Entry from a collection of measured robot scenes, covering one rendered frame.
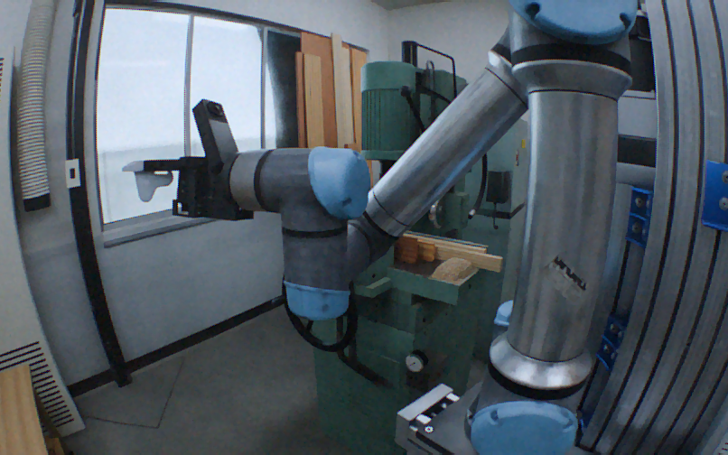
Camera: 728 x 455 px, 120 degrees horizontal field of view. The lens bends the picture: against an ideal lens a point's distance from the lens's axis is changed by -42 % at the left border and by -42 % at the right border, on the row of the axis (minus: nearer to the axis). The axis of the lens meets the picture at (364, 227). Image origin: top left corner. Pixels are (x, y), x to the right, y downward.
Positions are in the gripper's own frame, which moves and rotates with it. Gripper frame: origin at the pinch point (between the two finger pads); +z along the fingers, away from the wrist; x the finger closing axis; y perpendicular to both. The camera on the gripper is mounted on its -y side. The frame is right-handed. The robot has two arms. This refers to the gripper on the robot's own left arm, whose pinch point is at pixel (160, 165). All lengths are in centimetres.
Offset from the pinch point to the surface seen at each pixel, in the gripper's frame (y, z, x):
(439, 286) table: 28, -34, 58
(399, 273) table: 26, -21, 61
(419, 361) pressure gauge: 49, -31, 55
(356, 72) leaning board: -94, 81, 240
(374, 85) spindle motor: -28, -9, 65
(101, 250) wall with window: 39, 133, 48
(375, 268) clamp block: 25, -16, 57
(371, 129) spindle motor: -15, -8, 68
